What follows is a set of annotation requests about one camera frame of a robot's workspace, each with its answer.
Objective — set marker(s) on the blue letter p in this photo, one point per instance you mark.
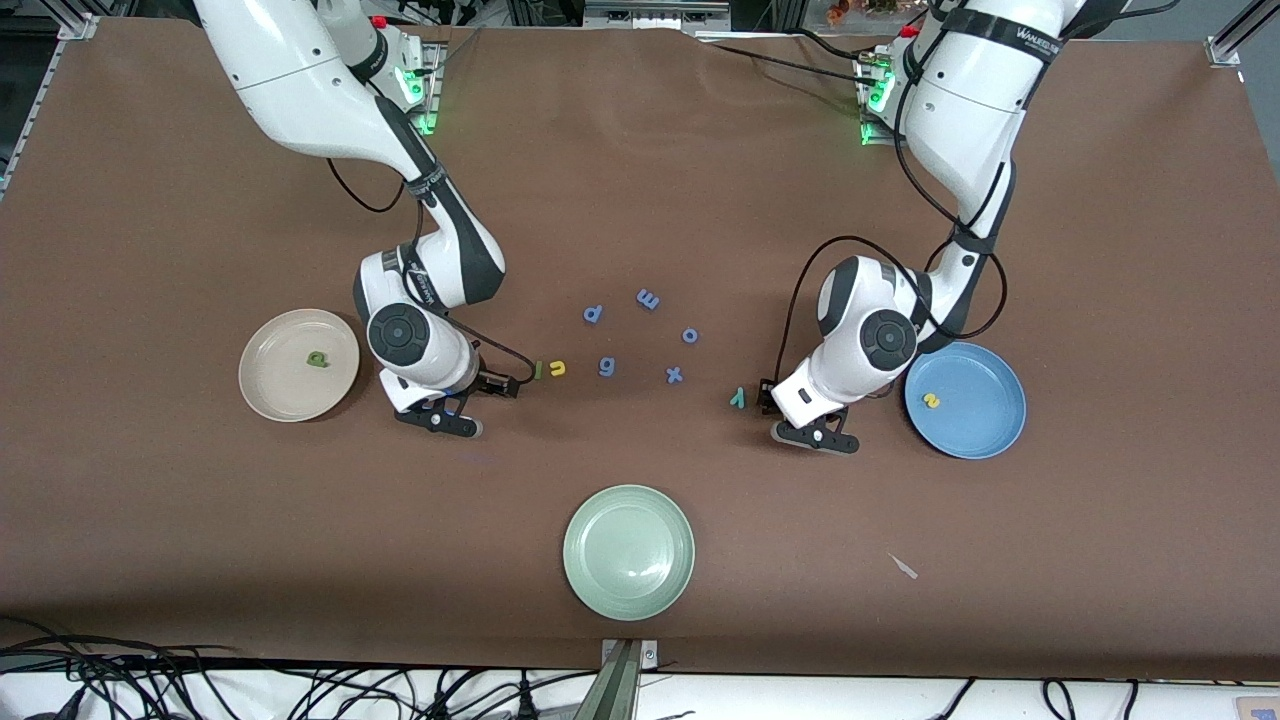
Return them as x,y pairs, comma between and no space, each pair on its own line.
593,314

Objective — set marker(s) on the beige brown plate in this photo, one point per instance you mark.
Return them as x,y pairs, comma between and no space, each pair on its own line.
285,390

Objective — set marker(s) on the grey electronics box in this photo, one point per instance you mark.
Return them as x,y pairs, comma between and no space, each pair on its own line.
655,14

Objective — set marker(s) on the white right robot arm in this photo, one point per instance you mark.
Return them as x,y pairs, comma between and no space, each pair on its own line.
300,90

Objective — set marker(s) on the orange background object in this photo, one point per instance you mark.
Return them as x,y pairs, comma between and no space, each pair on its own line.
860,8

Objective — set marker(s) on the grey tape scrap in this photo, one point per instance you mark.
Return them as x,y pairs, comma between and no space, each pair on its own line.
903,566

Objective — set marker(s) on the blue plate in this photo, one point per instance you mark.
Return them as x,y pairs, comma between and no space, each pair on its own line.
975,430

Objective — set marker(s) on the pale green plate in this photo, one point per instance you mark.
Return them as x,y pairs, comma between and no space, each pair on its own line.
628,552

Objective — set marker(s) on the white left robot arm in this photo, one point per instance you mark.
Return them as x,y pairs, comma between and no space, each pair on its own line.
970,110

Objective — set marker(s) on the blue letter m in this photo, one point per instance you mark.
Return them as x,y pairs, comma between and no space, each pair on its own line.
648,299

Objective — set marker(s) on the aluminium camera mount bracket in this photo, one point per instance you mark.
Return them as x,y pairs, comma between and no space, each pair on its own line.
625,680

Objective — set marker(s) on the aluminium frame rail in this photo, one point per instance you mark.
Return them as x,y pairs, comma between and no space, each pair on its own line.
75,27
1235,40

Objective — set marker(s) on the teal letter y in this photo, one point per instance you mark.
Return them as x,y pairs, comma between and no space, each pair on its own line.
738,399

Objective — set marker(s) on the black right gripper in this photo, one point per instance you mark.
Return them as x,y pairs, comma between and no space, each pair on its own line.
492,383

